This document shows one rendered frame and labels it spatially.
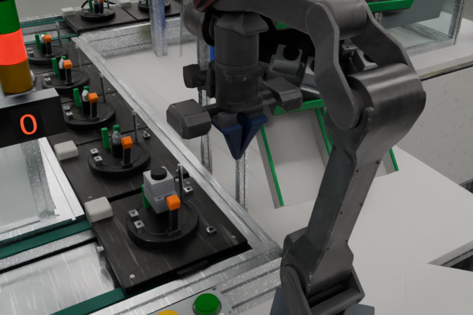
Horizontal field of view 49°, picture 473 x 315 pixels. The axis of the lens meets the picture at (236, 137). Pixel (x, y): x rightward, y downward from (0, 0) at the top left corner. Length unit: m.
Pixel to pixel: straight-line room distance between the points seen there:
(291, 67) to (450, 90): 1.40
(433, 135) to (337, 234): 1.78
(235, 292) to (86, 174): 0.45
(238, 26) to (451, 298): 0.71
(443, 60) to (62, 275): 1.63
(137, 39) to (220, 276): 1.38
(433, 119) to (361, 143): 1.83
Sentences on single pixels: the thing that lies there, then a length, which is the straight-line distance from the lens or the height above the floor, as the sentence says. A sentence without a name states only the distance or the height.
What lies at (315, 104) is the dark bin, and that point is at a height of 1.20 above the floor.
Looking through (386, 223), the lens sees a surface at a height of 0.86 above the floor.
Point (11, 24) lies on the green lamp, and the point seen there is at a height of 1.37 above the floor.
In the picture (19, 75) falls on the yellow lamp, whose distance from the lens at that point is 0.91.
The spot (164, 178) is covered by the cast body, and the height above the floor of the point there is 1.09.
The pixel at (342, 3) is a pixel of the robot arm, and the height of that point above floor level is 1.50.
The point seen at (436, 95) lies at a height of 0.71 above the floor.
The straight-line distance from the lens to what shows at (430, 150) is 2.38.
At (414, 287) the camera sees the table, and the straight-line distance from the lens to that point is 1.11.
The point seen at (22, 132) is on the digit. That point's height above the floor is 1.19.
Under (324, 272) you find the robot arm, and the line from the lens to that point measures 0.63.
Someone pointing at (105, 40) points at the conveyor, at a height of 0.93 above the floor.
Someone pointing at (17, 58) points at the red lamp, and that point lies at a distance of 0.90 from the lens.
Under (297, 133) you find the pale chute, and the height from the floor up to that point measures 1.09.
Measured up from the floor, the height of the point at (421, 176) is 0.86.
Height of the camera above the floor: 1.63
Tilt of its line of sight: 31 degrees down
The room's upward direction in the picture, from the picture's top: straight up
